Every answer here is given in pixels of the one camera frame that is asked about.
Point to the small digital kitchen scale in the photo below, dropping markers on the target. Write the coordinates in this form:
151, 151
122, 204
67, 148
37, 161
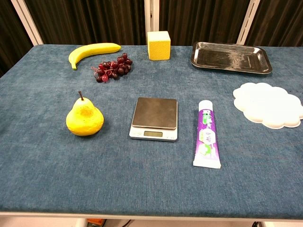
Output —
155, 113

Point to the yellow pear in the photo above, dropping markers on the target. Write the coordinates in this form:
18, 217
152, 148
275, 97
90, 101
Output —
84, 120

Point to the dark red grape bunch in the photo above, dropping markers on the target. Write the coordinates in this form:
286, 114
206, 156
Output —
116, 67

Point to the purple white toothpaste tube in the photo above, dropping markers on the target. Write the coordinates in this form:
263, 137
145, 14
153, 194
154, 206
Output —
207, 137

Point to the blue table cloth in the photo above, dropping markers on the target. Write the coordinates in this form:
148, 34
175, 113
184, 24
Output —
151, 177

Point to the yellow cube sponge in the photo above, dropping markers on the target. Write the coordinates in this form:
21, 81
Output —
158, 47

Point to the yellow banana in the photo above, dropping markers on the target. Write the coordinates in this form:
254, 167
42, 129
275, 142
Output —
90, 52

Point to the rectangular metal tray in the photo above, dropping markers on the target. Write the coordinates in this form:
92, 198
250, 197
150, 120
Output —
229, 58

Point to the white flower-shaped plate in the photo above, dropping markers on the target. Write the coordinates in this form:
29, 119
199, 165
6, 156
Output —
265, 104

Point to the orange object under table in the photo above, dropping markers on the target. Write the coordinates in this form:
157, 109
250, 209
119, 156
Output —
94, 222

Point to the white frame post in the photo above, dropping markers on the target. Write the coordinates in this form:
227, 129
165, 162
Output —
151, 14
248, 21
28, 21

